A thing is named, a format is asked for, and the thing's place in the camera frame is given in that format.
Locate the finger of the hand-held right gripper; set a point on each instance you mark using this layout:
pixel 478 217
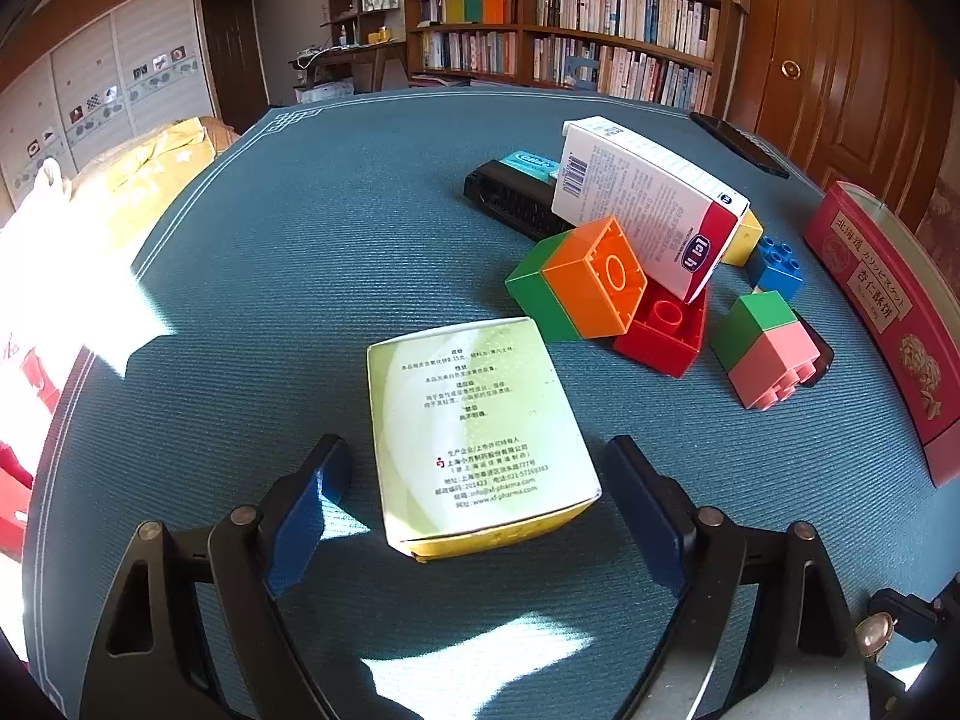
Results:
pixel 886 690
pixel 915 611

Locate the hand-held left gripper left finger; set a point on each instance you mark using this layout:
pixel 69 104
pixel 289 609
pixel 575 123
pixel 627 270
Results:
pixel 300 517

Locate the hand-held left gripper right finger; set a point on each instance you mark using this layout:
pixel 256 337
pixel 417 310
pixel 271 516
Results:
pixel 645 495

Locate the red toy block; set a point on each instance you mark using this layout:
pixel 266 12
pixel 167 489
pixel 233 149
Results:
pixel 664 330

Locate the green yellow medicine box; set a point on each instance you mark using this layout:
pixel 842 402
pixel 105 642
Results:
pixel 472 420

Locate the pink green toy block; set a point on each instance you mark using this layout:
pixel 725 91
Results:
pixel 765 349

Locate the orange green toy block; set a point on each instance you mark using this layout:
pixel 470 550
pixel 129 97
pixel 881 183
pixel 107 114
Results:
pixel 585 277

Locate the black perfume bottle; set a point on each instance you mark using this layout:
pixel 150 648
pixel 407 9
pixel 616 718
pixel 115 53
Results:
pixel 823 349

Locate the blue toy block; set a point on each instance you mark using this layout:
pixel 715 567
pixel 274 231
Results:
pixel 776 262

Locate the yellow orange toy block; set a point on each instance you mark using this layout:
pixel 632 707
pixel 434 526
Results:
pixel 742 240

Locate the white red medicine box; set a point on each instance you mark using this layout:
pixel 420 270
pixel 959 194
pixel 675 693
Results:
pixel 645 195

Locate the red tin box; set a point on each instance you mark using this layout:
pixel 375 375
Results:
pixel 885 300

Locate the black comb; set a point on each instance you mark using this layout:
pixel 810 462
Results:
pixel 510 199

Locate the teal floss box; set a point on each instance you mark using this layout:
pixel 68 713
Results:
pixel 529 163

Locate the blue cloth desktop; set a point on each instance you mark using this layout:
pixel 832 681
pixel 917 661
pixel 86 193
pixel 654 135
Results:
pixel 300 240

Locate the red printed cloth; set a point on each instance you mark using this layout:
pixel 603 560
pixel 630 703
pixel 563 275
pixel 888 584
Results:
pixel 30 390

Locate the black phone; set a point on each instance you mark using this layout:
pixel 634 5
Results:
pixel 739 142

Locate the yellow blanket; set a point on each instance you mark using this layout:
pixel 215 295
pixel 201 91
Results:
pixel 135 180

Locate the pile of books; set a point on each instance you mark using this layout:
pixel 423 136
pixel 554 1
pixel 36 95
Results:
pixel 439 80

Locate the wooden side desk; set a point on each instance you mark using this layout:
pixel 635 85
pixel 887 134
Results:
pixel 352 60

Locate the brown wooden door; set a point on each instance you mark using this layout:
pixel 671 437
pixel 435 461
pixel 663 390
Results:
pixel 840 75

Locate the dark wooden door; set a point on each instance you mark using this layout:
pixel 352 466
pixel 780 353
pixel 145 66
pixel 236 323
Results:
pixel 232 52

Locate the wooden bookshelf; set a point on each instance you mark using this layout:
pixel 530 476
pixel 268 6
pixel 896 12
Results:
pixel 525 30

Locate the rows of books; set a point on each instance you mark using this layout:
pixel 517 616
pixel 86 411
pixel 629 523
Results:
pixel 622 15

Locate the wardrobe with sliding doors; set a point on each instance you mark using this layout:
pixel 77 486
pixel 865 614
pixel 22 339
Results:
pixel 112 75

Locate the small wooden shelf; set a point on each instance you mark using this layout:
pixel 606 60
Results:
pixel 360 0

